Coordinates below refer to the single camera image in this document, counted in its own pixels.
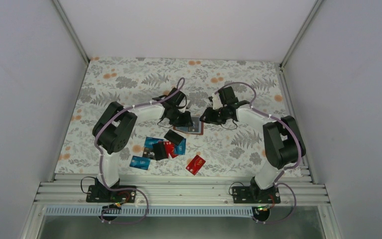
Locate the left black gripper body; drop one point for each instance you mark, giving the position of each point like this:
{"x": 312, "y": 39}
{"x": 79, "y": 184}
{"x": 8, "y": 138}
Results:
{"x": 176, "y": 120}

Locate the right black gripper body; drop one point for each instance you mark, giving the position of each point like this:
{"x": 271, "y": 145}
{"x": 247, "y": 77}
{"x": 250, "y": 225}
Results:
{"x": 217, "y": 118}

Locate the brown leather card holder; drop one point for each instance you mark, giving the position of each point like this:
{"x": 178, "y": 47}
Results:
{"x": 186, "y": 129}

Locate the black card bottom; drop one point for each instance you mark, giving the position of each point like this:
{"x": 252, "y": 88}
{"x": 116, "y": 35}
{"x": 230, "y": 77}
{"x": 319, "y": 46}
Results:
{"x": 196, "y": 128}

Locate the red VIP card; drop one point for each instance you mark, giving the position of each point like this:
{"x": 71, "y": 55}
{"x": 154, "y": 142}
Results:
{"x": 195, "y": 165}

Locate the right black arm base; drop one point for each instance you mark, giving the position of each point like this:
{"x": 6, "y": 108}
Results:
{"x": 254, "y": 195}

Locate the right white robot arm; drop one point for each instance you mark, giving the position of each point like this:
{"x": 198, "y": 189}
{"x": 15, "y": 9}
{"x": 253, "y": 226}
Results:
{"x": 283, "y": 144}

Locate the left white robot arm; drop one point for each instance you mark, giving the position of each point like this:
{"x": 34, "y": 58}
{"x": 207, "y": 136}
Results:
{"x": 114, "y": 128}

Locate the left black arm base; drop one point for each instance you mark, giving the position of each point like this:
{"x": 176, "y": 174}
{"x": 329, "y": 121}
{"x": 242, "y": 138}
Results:
{"x": 98, "y": 193}

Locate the black card top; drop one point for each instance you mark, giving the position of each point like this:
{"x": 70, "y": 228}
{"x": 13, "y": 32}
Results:
{"x": 173, "y": 137}

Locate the red card centre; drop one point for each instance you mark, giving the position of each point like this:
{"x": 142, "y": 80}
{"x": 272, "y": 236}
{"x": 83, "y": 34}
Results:
{"x": 170, "y": 149}

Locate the blue card upper left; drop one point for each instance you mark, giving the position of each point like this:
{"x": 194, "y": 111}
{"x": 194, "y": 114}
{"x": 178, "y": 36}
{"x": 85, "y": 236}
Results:
{"x": 150, "y": 141}

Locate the blue card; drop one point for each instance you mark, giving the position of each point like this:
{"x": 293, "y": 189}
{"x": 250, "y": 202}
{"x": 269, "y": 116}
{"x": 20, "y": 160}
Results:
{"x": 150, "y": 141}
{"x": 142, "y": 163}
{"x": 181, "y": 148}

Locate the blue card centre right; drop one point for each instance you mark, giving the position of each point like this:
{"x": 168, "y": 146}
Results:
{"x": 181, "y": 148}

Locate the black card centre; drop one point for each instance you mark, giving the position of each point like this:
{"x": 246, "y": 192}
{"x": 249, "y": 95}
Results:
{"x": 159, "y": 150}

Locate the black VIP card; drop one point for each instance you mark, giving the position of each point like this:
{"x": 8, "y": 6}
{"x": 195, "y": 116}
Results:
{"x": 148, "y": 153}

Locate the blue card lower left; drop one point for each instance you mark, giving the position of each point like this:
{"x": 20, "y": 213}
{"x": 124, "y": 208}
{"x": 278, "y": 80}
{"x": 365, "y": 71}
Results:
{"x": 142, "y": 163}

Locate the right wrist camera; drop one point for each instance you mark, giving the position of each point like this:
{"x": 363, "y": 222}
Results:
{"x": 216, "y": 102}

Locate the aluminium rail frame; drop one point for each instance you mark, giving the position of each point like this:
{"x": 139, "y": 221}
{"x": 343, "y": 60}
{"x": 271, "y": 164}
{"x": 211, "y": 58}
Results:
{"x": 181, "y": 190}

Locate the slotted grey cable duct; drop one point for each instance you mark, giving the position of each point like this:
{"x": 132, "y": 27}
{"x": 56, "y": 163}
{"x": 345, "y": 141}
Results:
{"x": 152, "y": 211}

